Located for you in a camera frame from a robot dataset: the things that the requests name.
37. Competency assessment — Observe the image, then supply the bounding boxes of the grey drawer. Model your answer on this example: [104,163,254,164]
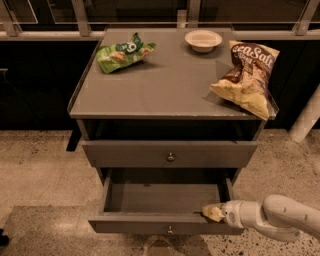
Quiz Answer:
[89,168,242,235]
[82,140,257,168]

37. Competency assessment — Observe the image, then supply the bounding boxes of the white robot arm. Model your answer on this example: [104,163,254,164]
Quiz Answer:
[202,194,320,242]

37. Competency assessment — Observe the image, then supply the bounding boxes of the grey top drawer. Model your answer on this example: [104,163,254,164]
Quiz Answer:
[82,140,257,168]

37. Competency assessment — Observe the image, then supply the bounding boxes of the grey drawer cabinet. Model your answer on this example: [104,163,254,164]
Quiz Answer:
[69,28,276,182]

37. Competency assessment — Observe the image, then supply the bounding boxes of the brown yellow chip bag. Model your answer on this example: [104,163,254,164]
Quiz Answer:
[210,41,279,120]

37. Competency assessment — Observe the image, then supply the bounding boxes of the white bowl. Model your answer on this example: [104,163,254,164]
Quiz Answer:
[185,30,222,53]

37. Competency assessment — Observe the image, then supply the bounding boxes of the green chip bag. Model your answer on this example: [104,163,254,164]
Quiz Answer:
[96,33,156,74]

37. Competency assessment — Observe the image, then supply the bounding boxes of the black object at floor edge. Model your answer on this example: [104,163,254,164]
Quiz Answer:
[0,229,9,246]

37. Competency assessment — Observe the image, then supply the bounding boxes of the metal railing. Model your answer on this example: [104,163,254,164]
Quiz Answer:
[0,0,320,40]

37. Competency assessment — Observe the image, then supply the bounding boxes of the white post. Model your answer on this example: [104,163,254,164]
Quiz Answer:
[289,84,320,143]

